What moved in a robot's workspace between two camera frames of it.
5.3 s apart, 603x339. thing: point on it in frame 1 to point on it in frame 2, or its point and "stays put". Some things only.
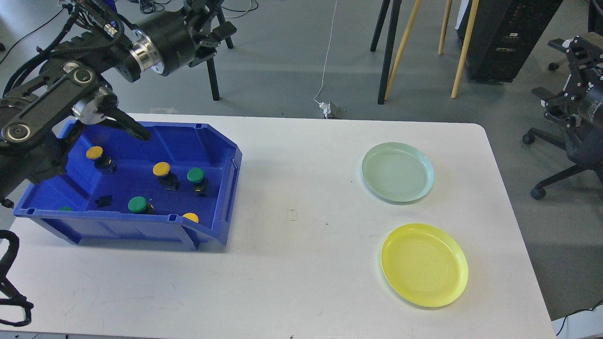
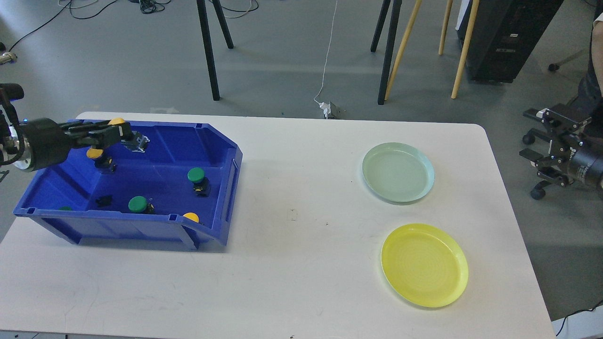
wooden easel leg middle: (447, 13) stays put
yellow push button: (105, 165) stays put
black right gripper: (586, 57) to (566, 136)
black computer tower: (505, 34) stays put
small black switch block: (103, 201) stays put
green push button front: (140, 205) stays put
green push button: (195, 175) stays put
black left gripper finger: (215, 36) to (84, 128)
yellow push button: (170, 181) to (133, 140)
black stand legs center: (390, 44) stays put
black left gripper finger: (202, 54) to (97, 140)
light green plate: (397, 173) stays put
